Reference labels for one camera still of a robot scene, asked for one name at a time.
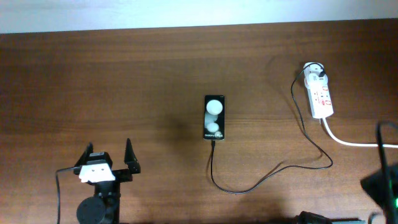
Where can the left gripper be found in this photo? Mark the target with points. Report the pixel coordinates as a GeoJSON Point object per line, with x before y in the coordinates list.
{"type": "Point", "coordinates": [124, 174]}

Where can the black smartphone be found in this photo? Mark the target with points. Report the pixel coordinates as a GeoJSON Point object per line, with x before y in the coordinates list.
{"type": "Point", "coordinates": [214, 118]}

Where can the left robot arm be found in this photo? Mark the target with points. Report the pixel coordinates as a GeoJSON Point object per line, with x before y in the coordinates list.
{"type": "Point", "coordinates": [104, 206]}

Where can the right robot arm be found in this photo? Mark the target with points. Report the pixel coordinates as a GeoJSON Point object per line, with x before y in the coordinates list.
{"type": "Point", "coordinates": [384, 195]}

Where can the white USB charger adapter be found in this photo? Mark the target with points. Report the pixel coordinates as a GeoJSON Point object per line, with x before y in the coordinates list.
{"type": "Point", "coordinates": [314, 75]}

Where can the white power strip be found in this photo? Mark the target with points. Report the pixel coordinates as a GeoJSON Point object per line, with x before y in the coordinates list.
{"type": "Point", "coordinates": [320, 102]}

